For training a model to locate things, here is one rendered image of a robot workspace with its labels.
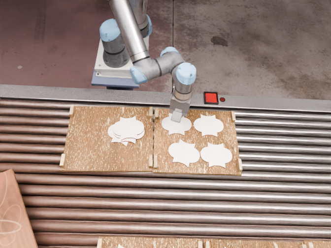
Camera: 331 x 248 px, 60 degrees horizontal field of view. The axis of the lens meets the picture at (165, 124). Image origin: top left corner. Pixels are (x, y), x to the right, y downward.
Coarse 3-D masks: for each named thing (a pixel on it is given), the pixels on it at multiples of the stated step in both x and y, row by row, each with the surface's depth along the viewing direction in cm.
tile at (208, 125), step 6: (198, 120) 143; (204, 120) 144; (210, 120) 144; (216, 120) 144; (198, 126) 141; (204, 126) 142; (210, 126) 142; (216, 126) 142; (222, 126) 142; (204, 132) 140; (210, 132) 140; (216, 132) 140
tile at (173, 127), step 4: (164, 120) 142; (168, 120) 142; (184, 120) 143; (188, 120) 143; (164, 124) 141; (168, 124) 141; (172, 124) 141; (176, 124) 141; (180, 124) 141; (184, 124) 142; (188, 124) 142; (164, 128) 140; (168, 128) 140; (172, 128) 140; (176, 128) 140; (180, 128) 140; (184, 128) 140; (188, 128) 140; (172, 132) 139; (176, 132) 139; (180, 132) 139
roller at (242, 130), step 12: (0, 120) 139; (12, 120) 139; (24, 120) 140; (36, 120) 140; (48, 120) 140; (60, 120) 141; (240, 132) 146; (252, 132) 146; (264, 132) 146; (276, 132) 146; (288, 132) 147; (300, 132) 147; (312, 132) 147; (324, 132) 148
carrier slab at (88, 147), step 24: (72, 120) 140; (96, 120) 140; (144, 120) 142; (72, 144) 133; (96, 144) 134; (120, 144) 134; (144, 144) 135; (72, 168) 127; (96, 168) 127; (120, 168) 128; (144, 168) 129
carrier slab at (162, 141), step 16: (160, 112) 145; (192, 112) 147; (208, 112) 147; (224, 112) 148; (160, 128) 140; (192, 128) 142; (224, 128) 143; (160, 144) 136; (224, 144) 138; (160, 160) 131
